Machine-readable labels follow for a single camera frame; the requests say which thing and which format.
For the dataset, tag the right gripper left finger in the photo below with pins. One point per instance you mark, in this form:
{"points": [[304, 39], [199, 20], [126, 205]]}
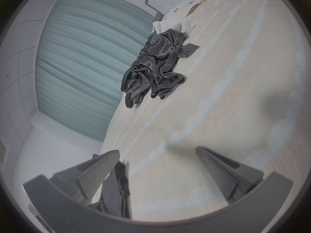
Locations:
{"points": [[97, 173]]}

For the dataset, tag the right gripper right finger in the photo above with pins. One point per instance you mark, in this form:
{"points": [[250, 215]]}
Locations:
{"points": [[226, 176]]}

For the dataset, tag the black T-shirt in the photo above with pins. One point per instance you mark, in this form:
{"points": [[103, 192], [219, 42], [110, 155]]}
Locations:
{"points": [[116, 193]]}

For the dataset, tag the bed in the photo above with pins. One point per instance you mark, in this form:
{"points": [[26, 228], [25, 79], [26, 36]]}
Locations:
{"points": [[230, 93]]}

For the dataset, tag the blue-green curtain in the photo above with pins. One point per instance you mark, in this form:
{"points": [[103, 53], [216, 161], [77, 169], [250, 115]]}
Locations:
{"points": [[85, 57]]}

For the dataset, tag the black satin garment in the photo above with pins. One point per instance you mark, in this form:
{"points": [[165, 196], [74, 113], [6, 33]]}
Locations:
{"points": [[158, 57]]}

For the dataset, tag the white garment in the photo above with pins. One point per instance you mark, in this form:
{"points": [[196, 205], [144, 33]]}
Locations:
{"points": [[167, 25]]}

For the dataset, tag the grey bedside table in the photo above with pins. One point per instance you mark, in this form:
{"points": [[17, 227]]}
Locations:
{"points": [[158, 17]]}

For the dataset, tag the white printed pillow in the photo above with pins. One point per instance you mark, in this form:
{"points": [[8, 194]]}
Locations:
{"points": [[179, 8]]}

